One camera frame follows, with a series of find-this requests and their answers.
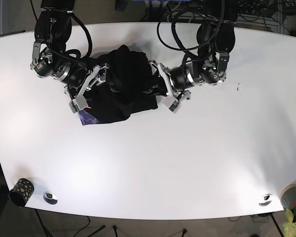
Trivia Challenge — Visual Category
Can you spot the green potted plant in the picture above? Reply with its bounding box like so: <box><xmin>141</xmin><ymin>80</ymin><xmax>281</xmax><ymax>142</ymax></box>
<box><xmin>283</xmin><ymin>206</ymin><xmax>296</xmax><ymax>237</ymax></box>

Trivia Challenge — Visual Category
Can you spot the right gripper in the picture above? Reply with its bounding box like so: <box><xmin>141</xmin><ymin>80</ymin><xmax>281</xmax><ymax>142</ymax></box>
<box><xmin>65</xmin><ymin>63</ymin><xmax>111</xmax><ymax>114</ymax></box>

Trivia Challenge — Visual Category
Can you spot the right table cable grommet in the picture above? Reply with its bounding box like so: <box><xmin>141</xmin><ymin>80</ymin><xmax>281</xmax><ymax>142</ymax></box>
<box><xmin>259</xmin><ymin>194</ymin><xmax>273</xmax><ymax>207</ymax></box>

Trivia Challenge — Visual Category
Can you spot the black gold-dotted cup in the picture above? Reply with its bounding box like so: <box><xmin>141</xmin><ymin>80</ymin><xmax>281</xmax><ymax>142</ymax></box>
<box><xmin>8</xmin><ymin>178</ymin><xmax>35</xmax><ymax>207</ymax></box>

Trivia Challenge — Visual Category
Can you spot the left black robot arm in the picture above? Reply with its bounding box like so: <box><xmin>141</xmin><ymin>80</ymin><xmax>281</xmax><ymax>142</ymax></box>
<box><xmin>147</xmin><ymin>0</ymin><xmax>238</xmax><ymax>113</ymax></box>

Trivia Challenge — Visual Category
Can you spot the grey tape roll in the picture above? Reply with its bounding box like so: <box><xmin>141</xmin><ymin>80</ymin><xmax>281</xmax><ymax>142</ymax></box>
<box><xmin>280</xmin><ymin>184</ymin><xmax>296</xmax><ymax>210</ymax></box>

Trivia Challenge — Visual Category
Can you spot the left table cable grommet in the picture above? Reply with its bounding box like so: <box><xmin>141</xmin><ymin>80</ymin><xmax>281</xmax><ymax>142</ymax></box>
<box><xmin>43</xmin><ymin>192</ymin><xmax>58</xmax><ymax>205</ymax></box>

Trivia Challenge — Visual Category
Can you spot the table cable grommet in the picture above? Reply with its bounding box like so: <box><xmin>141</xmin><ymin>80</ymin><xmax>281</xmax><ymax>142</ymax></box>
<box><xmin>43</xmin><ymin>192</ymin><xmax>58</xmax><ymax>205</ymax></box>
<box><xmin>259</xmin><ymin>194</ymin><xmax>273</xmax><ymax>207</ymax></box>

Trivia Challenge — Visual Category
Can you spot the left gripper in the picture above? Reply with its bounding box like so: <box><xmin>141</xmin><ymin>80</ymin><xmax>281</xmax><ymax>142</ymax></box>
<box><xmin>148</xmin><ymin>60</ymin><xmax>198</xmax><ymax>113</ymax></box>

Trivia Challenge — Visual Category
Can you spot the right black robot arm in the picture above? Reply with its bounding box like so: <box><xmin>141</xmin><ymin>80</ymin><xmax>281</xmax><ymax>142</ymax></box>
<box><xmin>30</xmin><ymin>0</ymin><xmax>110</xmax><ymax>113</ymax></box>

